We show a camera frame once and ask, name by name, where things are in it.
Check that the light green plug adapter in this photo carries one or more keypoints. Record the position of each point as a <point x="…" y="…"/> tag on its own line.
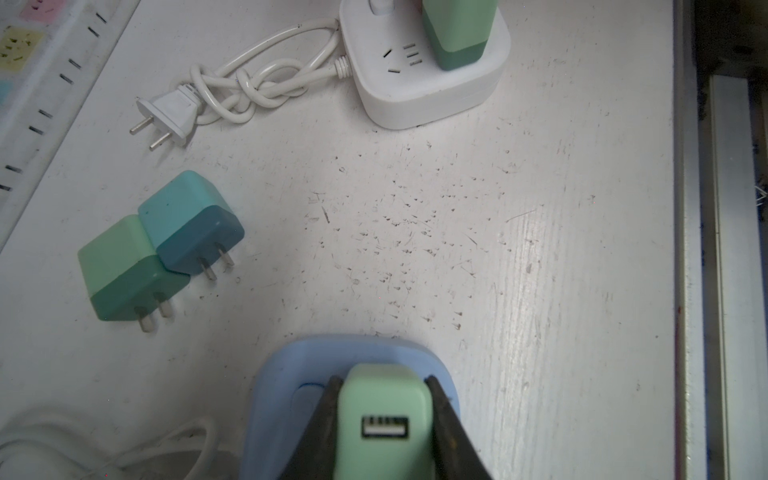
<point x="458" y="30"/>
<point x="384" y="425"/>

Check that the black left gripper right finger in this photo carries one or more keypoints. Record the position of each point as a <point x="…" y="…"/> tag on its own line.
<point x="453" y="452"/>

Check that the white square socket hub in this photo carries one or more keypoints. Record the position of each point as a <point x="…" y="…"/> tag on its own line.
<point x="395" y="69"/>

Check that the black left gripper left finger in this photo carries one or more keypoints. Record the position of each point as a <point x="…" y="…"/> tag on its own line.
<point x="315" y="455"/>

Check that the teal blue plug adapter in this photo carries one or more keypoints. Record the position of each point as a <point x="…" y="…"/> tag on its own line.
<point x="190" y="225"/>

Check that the white multicolour power strip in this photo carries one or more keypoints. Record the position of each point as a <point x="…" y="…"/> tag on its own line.
<point x="52" y="53"/>

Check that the blue square socket hub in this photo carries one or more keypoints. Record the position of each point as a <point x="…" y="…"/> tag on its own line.
<point x="292" y="381"/>

